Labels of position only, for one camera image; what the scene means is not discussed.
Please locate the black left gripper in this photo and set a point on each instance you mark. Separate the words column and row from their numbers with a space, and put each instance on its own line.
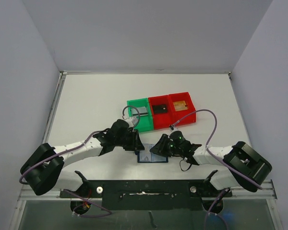
column 136, row 144

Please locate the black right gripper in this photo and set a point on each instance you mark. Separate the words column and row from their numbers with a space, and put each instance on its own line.
column 163, row 144

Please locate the blue leather card holder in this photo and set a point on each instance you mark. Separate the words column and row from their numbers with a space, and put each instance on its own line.
column 147, row 147

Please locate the grey striped card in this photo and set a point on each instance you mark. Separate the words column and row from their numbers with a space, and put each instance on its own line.
column 142, row 111

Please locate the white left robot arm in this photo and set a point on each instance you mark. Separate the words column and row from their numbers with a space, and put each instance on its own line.
column 43, row 171

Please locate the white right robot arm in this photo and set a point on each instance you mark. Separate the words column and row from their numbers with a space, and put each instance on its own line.
column 245, row 167

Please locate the black credit card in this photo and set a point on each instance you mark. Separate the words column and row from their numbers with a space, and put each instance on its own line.
column 159, row 109

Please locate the gold credit card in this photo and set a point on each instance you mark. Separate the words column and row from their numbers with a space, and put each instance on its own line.
column 180, row 106

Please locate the green plastic bin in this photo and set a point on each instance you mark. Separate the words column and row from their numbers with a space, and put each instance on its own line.
column 146, row 122

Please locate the middle red plastic bin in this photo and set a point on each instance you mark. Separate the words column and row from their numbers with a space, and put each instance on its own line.
column 161, row 121

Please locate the red plastic bin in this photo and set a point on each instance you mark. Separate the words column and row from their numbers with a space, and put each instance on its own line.
column 161, row 121
column 191, row 116

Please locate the right red plastic bin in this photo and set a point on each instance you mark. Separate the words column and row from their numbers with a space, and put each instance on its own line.
column 191, row 116

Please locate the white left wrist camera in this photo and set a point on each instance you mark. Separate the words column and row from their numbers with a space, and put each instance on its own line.
column 132, row 121

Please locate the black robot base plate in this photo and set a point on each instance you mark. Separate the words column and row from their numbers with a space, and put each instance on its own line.
column 149, row 194

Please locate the aluminium table edge rail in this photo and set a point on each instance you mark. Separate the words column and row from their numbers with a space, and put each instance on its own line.
column 22, row 203

